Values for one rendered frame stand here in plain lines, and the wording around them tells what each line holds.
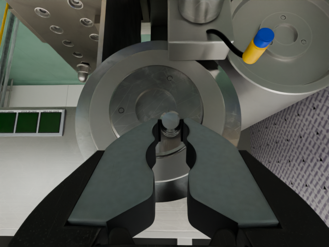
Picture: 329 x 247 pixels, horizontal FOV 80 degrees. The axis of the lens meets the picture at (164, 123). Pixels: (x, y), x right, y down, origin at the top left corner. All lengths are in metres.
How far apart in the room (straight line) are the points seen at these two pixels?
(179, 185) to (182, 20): 0.13
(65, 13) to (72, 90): 2.98
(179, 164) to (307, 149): 0.18
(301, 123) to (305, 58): 0.10
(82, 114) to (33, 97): 3.50
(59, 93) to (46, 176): 2.95
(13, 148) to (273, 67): 0.59
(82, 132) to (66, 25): 0.31
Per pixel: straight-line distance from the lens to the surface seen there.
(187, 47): 0.17
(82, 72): 0.58
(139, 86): 0.16
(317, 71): 0.23
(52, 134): 0.58
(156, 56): 0.19
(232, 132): 0.18
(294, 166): 0.32
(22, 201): 0.62
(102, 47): 0.23
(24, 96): 3.77
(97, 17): 0.42
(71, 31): 0.48
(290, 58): 0.22
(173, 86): 0.16
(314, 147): 0.29
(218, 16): 0.18
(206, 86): 0.18
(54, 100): 3.48
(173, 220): 0.51
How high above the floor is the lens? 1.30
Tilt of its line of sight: 12 degrees down
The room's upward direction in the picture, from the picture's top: 180 degrees counter-clockwise
